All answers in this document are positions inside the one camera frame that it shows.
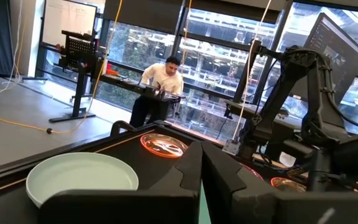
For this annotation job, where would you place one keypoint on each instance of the blue bottom plate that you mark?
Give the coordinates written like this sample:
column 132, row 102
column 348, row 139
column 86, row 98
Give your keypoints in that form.
column 79, row 172

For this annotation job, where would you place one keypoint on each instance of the clear orange plastic plate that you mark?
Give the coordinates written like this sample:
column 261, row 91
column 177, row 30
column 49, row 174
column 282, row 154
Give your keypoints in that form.
column 286, row 184
column 163, row 146

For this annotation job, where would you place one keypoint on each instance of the white whiteboard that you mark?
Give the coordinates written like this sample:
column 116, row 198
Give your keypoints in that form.
column 68, row 20

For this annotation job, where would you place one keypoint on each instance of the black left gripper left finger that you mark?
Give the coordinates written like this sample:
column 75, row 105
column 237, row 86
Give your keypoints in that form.
column 129, row 205

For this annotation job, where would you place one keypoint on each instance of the pink plastic plate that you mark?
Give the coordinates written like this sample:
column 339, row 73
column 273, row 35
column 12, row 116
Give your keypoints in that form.
column 255, row 172

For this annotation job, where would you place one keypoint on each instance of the black perforated panel stand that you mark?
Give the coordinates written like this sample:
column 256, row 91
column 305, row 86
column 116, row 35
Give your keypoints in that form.
column 79, row 59

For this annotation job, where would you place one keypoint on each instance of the teal plastic plate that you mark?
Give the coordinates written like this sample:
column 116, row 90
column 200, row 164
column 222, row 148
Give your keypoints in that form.
column 204, row 208

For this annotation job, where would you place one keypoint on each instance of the small red orange box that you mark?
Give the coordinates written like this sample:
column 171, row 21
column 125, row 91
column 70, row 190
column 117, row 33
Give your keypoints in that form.
column 112, row 72

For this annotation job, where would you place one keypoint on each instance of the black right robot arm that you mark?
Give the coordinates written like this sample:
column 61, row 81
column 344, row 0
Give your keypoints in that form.
column 315, row 93

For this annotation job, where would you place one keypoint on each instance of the black workstation table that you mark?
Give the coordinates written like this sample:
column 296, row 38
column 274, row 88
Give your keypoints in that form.
column 141, row 88

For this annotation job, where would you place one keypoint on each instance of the black computer monitor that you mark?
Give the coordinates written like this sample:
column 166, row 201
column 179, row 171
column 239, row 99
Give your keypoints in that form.
column 337, row 53

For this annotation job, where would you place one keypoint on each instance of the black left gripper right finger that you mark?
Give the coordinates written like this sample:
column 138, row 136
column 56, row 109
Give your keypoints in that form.
column 228, row 199

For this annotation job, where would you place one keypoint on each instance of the person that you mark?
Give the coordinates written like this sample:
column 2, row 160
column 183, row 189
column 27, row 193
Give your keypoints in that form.
column 163, row 77

